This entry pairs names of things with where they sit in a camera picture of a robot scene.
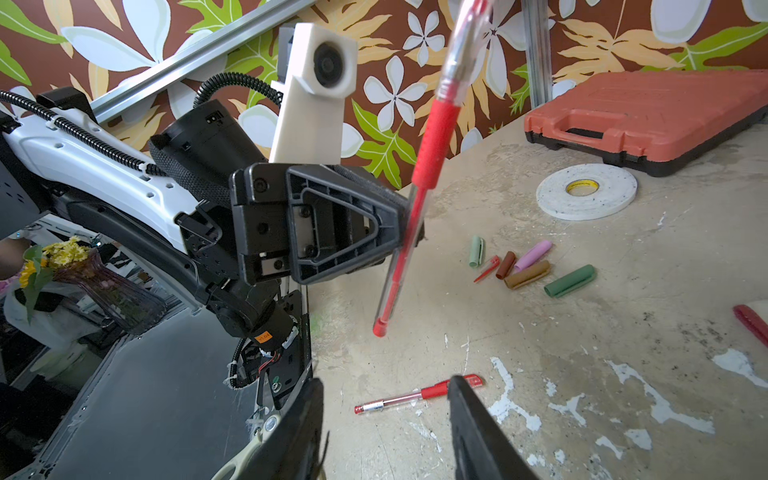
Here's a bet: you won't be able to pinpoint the dark green pen cap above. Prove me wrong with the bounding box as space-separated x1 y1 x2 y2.
544 264 597 298

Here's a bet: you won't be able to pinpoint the red gel pen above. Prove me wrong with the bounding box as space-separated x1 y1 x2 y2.
372 0 494 337
354 379 450 415

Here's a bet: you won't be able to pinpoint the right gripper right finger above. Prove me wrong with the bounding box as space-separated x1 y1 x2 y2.
447 376 537 479

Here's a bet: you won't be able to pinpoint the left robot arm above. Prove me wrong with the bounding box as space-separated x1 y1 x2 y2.
1 73 422 412

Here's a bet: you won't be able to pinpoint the red gel pen cap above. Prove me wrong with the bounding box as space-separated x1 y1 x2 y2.
474 255 501 283

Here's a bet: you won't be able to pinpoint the light green pen cap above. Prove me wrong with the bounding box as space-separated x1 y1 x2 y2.
468 235 485 268

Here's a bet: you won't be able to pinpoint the white handled scissors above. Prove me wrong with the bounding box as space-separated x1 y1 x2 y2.
211 412 282 480

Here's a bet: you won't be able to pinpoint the yellow flowers in vase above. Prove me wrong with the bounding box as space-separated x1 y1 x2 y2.
19 236 92 324

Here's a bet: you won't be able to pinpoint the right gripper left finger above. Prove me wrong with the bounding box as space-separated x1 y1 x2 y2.
236 379 324 479

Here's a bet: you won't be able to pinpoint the white tape roll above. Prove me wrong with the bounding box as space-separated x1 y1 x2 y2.
536 163 638 221

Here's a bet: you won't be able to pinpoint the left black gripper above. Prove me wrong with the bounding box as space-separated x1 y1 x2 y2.
229 163 408 286

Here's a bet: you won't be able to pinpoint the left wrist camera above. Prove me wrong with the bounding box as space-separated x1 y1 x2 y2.
269 23 358 165

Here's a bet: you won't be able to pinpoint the brown pen cap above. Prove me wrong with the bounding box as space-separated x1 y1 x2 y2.
504 260 551 290

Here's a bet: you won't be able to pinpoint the beige work glove far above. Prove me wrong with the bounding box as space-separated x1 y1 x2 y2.
732 300 768 346

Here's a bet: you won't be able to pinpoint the red plastic tool case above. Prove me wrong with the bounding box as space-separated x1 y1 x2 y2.
524 69 767 177

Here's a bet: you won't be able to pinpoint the brown marker cap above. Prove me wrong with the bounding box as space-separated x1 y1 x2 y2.
495 251 517 280

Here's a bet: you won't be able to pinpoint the pink pen cap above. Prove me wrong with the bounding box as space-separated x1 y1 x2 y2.
513 240 553 273

